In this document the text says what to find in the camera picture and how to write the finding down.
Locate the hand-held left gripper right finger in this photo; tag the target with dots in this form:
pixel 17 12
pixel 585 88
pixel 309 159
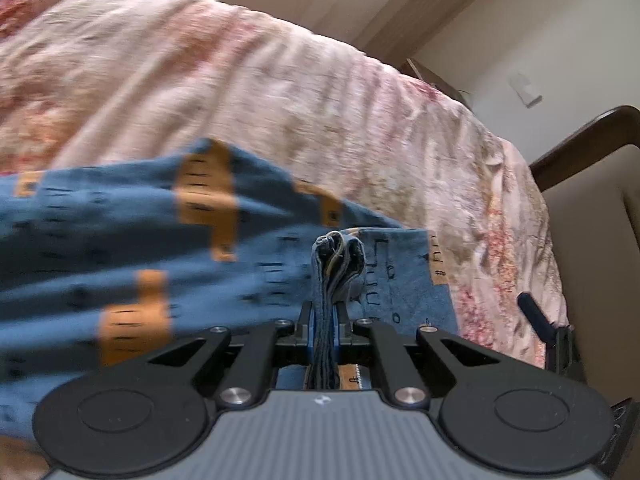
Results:
pixel 341 335

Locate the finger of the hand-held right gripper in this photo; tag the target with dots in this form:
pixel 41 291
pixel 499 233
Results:
pixel 536 314

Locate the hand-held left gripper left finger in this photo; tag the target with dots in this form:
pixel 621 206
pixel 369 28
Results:
pixel 311 332

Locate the blue patterned pants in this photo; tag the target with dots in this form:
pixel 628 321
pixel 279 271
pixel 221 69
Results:
pixel 125 240

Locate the wooden padded bed headboard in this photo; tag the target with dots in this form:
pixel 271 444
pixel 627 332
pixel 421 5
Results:
pixel 590 240

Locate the pink floral bed blanket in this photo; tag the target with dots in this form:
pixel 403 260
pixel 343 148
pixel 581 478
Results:
pixel 250 85

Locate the beige curtain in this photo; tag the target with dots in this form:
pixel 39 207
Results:
pixel 400 15

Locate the white wall switch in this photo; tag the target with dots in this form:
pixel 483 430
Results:
pixel 525 89

